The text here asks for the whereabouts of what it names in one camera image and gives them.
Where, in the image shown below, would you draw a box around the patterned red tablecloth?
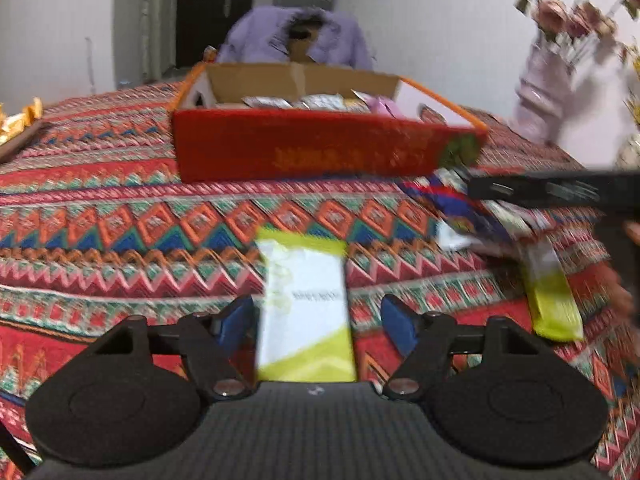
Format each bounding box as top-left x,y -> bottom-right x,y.
0,81 -> 640,480

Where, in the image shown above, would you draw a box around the gold wrappers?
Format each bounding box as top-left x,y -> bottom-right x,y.
0,97 -> 45,145

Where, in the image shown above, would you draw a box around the silver white snack packet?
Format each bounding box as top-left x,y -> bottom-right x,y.
242,95 -> 294,110

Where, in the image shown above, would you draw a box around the wooden tray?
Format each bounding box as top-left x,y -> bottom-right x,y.
0,120 -> 55,164

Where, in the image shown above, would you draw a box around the purple jacket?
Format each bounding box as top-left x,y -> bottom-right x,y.
217,5 -> 377,72

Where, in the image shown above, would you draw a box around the dark door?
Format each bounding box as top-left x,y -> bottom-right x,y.
175,0 -> 252,69

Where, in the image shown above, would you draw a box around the pink snack packet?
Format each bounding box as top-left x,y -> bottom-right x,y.
366,94 -> 417,119

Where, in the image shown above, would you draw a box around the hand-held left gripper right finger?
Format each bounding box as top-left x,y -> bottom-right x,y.
381,293 -> 548,402

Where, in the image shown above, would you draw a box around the pale round ornament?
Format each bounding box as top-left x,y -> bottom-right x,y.
617,134 -> 640,170

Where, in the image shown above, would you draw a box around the blue and red snack packet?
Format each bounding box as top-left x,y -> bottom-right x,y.
399,172 -> 513,252

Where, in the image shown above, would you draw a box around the red cardboard box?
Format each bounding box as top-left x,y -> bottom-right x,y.
171,61 -> 490,184

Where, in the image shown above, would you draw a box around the silver yellow snack packet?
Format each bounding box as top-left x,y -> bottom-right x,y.
294,93 -> 347,111

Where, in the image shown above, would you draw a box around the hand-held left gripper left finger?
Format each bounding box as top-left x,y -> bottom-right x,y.
90,293 -> 257,402

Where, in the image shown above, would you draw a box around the pink artificial flowers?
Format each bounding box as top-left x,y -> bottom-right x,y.
514,0 -> 640,63

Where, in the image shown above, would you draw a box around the white and green snack packet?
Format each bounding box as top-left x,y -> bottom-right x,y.
518,240 -> 585,343
255,226 -> 359,384

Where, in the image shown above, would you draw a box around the pale pink vase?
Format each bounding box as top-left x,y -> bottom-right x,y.
514,44 -> 582,147

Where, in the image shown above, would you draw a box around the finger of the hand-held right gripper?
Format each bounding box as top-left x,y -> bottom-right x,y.
467,170 -> 640,211

